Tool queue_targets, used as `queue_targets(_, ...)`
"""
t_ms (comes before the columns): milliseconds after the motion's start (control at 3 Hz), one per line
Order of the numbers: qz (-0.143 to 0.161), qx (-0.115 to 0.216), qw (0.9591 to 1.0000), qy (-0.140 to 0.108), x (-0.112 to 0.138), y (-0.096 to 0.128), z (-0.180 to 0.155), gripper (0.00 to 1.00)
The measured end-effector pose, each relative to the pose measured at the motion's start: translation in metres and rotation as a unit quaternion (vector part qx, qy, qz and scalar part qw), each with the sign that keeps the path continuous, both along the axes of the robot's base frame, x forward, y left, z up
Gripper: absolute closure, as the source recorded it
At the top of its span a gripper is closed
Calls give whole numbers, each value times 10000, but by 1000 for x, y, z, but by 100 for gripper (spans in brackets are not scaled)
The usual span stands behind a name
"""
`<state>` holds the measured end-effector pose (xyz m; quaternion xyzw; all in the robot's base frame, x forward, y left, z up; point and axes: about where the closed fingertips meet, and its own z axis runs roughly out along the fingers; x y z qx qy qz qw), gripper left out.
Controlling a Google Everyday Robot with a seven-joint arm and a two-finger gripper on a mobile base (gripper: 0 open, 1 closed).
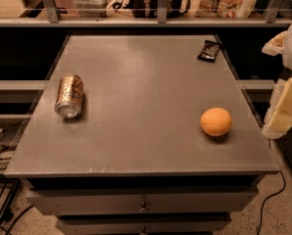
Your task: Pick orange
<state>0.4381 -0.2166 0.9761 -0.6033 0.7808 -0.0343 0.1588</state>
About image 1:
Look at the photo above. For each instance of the white yellow-padded gripper finger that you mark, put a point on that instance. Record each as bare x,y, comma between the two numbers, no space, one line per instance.
276,45
278,119

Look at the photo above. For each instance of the black snack packet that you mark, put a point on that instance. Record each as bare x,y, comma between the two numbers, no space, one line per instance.
209,51

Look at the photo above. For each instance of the orange fruit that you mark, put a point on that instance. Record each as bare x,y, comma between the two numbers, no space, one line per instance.
216,121

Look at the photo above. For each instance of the colourful snack bag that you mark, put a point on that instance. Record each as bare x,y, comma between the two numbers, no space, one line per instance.
227,9

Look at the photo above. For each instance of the upper grey drawer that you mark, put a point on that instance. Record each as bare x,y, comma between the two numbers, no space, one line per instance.
115,201

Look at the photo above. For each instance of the grey drawer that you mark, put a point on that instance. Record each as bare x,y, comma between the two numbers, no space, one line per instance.
143,224
115,201

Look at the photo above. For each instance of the black backpack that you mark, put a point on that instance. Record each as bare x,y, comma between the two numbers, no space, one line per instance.
149,8

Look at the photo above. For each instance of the grey drawer cabinet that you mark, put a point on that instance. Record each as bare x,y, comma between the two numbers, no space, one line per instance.
139,127

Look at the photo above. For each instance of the gold soda can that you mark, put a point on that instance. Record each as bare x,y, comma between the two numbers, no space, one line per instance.
69,96

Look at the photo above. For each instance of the lower grey drawer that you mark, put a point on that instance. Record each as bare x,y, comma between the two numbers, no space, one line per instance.
143,224

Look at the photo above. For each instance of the grey metal shelf rail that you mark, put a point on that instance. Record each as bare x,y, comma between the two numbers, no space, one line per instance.
63,13

